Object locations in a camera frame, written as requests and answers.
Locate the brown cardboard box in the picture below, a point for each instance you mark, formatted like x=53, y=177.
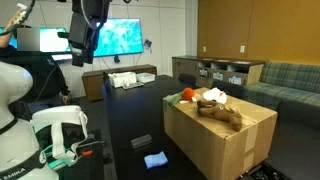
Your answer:
x=219, y=152

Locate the black eraser block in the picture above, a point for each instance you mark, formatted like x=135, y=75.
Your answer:
x=141, y=141

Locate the person in black shirt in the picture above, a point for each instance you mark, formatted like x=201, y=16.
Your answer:
x=49, y=89

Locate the orange plush carrot toy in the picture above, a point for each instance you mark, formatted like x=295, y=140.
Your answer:
x=186, y=95

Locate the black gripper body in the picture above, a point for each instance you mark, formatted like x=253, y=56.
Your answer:
x=88, y=17

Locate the black office chair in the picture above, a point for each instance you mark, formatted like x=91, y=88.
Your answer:
x=187, y=78

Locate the white vr headset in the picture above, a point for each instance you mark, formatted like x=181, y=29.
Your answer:
x=55, y=117

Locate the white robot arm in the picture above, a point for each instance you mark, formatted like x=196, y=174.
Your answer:
x=22, y=157

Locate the white storage bin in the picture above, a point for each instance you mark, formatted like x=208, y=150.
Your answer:
x=121, y=79

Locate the clear plastic container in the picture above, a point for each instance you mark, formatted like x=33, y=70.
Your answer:
x=145, y=77

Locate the green plaid sofa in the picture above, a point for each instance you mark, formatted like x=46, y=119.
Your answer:
x=286, y=82

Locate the wooden recycling cabinet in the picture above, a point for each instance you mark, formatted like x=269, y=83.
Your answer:
x=206, y=70

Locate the blue cloth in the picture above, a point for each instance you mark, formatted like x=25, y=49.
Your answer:
x=155, y=160

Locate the low wooden bench cabinet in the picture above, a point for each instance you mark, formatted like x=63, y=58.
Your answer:
x=94, y=80

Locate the wall mounted tv screen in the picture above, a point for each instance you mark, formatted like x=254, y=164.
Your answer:
x=118, y=36

